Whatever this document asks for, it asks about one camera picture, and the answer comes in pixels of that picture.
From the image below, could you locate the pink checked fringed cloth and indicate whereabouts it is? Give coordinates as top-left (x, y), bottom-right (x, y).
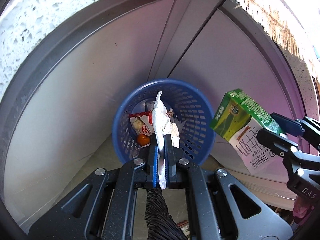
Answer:
top-left (234, 0), bottom-right (319, 81)

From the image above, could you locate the green white milk carton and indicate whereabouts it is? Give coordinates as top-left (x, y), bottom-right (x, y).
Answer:
top-left (210, 89), bottom-right (285, 174)

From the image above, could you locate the white tissue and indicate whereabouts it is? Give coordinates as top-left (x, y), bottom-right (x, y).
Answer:
top-left (152, 90), bottom-right (180, 190)

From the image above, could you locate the orange peel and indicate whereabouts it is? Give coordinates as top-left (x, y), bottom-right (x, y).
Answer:
top-left (136, 134), bottom-right (150, 146)

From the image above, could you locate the red paper snack box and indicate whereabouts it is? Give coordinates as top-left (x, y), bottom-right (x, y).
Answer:
top-left (129, 111), bottom-right (154, 136)

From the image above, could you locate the blue plastic trash basket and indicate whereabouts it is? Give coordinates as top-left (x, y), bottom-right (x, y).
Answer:
top-left (112, 79), bottom-right (215, 165)

